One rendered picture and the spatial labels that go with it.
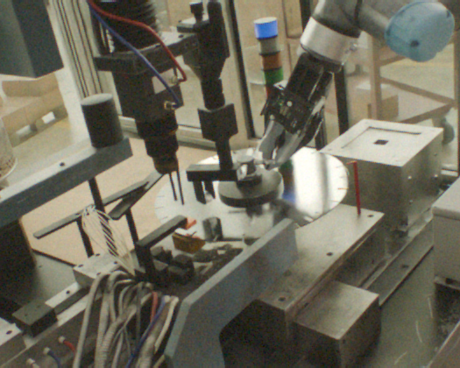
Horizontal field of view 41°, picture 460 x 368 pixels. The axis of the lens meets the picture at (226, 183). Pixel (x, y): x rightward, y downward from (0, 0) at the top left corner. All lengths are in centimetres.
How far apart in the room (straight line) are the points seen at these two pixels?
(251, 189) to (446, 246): 33
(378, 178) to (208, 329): 57
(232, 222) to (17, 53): 39
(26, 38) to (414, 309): 71
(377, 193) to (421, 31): 47
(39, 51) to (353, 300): 58
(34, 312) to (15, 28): 42
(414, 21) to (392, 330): 47
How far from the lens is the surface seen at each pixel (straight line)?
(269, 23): 122
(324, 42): 90
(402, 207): 119
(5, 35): 91
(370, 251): 109
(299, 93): 91
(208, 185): 96
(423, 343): 99
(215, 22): 82
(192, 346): 72
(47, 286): 114
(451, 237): 104
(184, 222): 91
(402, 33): 82
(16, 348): 96
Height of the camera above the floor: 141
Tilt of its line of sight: 26 degrees down
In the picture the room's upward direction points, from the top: 11 degrees counter-clockwise
